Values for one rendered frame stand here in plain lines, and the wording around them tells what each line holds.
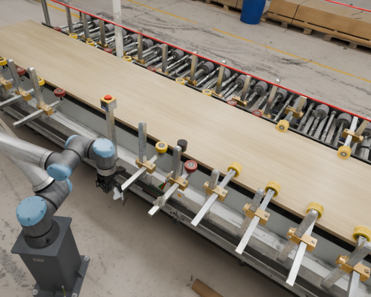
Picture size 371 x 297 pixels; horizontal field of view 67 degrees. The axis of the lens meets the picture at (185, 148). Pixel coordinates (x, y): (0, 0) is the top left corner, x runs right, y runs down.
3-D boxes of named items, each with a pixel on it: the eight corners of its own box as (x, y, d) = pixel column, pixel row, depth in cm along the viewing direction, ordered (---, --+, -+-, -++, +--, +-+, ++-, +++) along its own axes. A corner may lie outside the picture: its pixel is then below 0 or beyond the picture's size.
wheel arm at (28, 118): (16, 129, 203) (14, 125, 200) (13, 127, 204) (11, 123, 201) (65, 103, 231) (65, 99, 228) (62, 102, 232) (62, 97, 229)
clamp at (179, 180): (183, 191, 173) (184, 186, 169) (165, 181, 177) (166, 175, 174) (188, 185, 176) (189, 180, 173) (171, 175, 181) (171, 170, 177)
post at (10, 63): (27, 114, 238) (8, 60, 206) (24, 112, 240) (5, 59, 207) (30, 112, 241) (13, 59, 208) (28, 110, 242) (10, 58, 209)
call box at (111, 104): (109, 113, 169) (108, 102, 164) (100, 109, 171) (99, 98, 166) (117, 108, 173) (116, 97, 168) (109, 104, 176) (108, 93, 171)
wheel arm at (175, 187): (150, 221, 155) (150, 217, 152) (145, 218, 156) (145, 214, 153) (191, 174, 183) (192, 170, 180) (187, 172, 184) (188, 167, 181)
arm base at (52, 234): (52, 250, 160) (47, 241, 154) (18, 247, 160) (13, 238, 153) (64, 221, 174) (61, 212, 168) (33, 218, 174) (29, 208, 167)
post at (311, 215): (281, 263, 159) (317, 216, 127) (275, 260, 160) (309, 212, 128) (284, 258, 162) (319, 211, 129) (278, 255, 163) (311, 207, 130)
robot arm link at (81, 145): (59, 145, 124) (84, 152, 122) (73, 129, 132) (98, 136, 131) (63, 159, 131) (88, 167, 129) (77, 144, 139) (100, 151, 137)
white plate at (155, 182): (182, 204, 180) (184, 194, 173) (151, 184, 189) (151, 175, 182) (183, 203, 181) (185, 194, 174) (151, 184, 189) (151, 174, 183)
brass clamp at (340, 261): (363, 283, 131) (369, 279, 128) (334, 266, 136) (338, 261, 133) (365, 272, 135) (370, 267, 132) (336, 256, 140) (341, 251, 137)
